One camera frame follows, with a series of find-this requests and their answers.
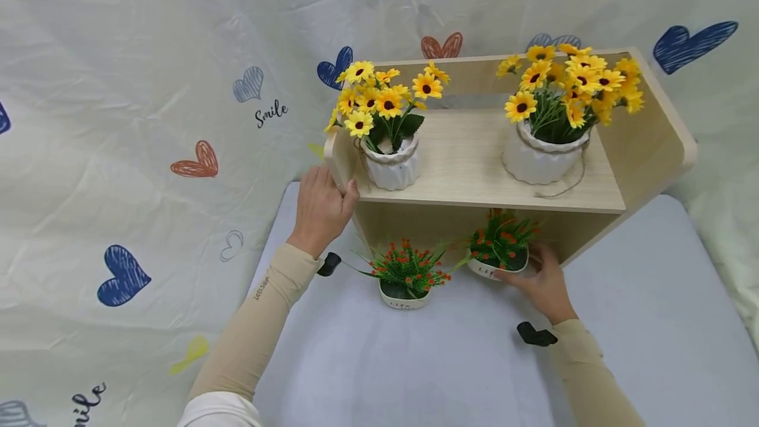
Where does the light wooden shelf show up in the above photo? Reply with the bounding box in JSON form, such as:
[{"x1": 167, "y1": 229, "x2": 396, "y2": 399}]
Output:
[{"x1": 323, "y1": 47, "x2": 699, "y2": 271}]

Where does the person's right forearm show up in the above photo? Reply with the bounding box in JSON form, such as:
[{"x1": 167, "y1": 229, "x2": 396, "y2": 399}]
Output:
[{"x1": 550, "y1": 318, "x2": 648, "y2": 427}]

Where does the sunflower plant in white pot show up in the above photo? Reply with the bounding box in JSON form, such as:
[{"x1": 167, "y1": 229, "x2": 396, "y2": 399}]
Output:
[
  {"x1": 496, "y1": 43, "x2": 646, "y2": 200},
  {"x1": 324, "y1": 60, "x2": 451, "y2": 192}
]

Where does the person's left hand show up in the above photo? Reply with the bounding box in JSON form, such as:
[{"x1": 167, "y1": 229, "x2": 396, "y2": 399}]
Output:
[{"x1": 287, "y1": 165, "x2": 361, "y2": 258}]

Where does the person's left forearm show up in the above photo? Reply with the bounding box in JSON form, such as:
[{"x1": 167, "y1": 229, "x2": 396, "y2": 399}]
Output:
[{"x1": 177, "y1": 242, "x2": 325, "y2": 427}]

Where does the red flower plant white pot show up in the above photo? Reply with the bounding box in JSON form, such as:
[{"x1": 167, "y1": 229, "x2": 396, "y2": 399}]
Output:
[
  {"x1": 451, "y1": 210, "x2": 542, "y2": 281},
  {"x1": 343, "y1": 238, "x2": 454, "y2": 311}
]

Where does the person's right hand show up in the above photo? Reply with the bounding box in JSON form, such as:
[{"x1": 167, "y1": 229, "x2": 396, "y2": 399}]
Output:
[{"x1": 494, "y1": 242, "x2": 580, "y2": 326}]

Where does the black wrist band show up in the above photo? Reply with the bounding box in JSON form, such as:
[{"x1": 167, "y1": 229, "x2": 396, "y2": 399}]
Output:
[
  {"x1": 516, "y1": 322, "x2": 559, "y2": 347},
  {"x1": 316, "y1": 252, "x2": 343, "y2": 277}
]

